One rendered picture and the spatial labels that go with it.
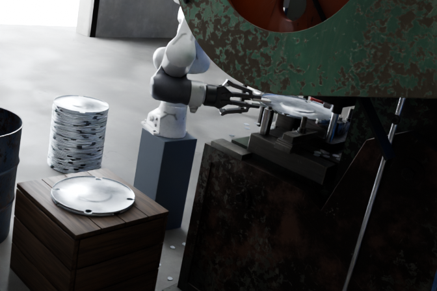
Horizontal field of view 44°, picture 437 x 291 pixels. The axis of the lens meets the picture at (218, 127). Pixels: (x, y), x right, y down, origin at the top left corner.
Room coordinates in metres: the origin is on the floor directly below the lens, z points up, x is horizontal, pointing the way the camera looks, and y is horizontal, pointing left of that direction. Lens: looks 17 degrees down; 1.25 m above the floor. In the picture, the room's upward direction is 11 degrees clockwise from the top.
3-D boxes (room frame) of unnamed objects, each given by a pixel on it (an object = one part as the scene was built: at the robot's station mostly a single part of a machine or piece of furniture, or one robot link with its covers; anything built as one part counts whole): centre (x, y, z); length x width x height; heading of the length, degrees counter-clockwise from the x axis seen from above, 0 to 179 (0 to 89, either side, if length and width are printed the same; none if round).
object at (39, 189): (1.75, 0.39, 0.18); 0.40 x 0.38 x 0.35; 48
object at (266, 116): (1.75, -0.15, 0.75); 0.03 x 0.03 x 0.10; 52
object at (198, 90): (1.82, 0.10, 0.76); 0.13 x 0.05 x 0.12; 14
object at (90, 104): (2.79, 0.74, 0.35); 0.29 x 0.29 x 0.01
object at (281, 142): (1.68, -0.26, 0.76); 0.17 x 0.06 x 0.10; 142
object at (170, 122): (2.34, 0.24, 0.52); 0.22 x 0.19 x 0.14; 44
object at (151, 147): (2.31, 0.21, 0.23); 0.18 x 0.18 x 0.45; 44
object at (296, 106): (1.89, -0.26, 0.78); 0.29 x 0.29 x 0.01
